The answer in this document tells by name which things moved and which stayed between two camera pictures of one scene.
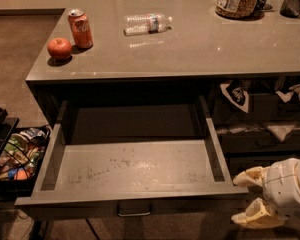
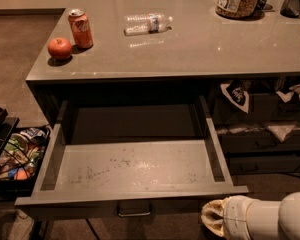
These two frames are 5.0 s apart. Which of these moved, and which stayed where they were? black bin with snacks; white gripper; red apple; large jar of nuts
Moved: white gripper
Stayed: large jar of nuts; red apple; black bin with snacks
